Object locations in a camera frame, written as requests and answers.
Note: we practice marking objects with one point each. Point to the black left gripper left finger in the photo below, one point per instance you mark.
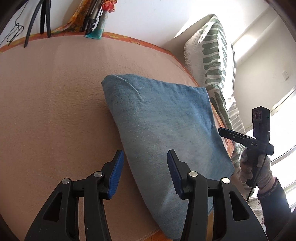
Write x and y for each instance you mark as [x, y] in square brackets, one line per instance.
[58, 218]

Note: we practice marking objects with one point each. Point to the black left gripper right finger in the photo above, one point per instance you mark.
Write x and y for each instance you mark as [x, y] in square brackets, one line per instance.
[233, 219]

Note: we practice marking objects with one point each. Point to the blue denim pants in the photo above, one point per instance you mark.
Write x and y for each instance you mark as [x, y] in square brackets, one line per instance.
[154, 117]

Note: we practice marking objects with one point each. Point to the right forearm dark sleeve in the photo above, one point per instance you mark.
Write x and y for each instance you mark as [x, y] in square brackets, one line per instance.
[276, 211]

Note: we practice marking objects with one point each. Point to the gloved right hand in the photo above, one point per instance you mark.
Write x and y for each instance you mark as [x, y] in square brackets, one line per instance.
[247, 164]

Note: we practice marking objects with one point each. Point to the green white patterned pillow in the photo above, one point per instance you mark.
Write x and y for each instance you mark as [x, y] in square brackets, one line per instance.
[205, 57]

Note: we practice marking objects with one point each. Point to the teal cloth piece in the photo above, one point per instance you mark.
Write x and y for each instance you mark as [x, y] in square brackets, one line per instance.
[98, 31]

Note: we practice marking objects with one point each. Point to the orange patterned scarf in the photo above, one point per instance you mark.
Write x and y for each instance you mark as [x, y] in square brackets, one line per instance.
[80, 18]

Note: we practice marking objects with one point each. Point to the folded silver black tripod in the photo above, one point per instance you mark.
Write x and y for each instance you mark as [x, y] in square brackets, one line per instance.
[91, 16]

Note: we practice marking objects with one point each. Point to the black camera box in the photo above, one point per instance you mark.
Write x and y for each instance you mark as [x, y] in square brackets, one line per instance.
[261, 123]

